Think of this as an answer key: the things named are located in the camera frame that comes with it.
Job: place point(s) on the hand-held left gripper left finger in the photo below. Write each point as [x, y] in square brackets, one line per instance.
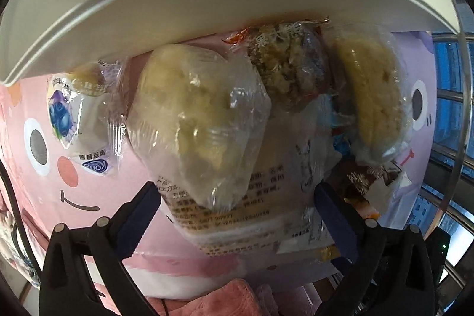
[147, 206]

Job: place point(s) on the cartoon printed table cover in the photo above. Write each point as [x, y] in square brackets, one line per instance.
[92, 197]

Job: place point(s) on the blue snack packet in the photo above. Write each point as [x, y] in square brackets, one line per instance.
[340, 146]

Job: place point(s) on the clear snack packet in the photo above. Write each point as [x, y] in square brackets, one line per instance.
[259, 223]

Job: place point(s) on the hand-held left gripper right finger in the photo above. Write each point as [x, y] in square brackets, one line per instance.
[333, 219]

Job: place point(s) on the pale yellow rice cake packet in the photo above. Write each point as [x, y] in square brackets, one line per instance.
[370, 97]

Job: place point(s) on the large pale bread packet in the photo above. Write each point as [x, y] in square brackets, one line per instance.
[192, 116]

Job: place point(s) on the metal window railing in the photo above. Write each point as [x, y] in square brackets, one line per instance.
[453, 138]

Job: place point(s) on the brown nut snack packet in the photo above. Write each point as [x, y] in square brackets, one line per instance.
[289, 71]

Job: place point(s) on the brown wrapper snack packet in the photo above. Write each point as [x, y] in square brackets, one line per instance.
[364, 179]

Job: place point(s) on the pink blanket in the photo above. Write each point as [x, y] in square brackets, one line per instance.
[222, 297]

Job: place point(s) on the blueberry print snack packet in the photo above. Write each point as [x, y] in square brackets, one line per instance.
[63, 116]

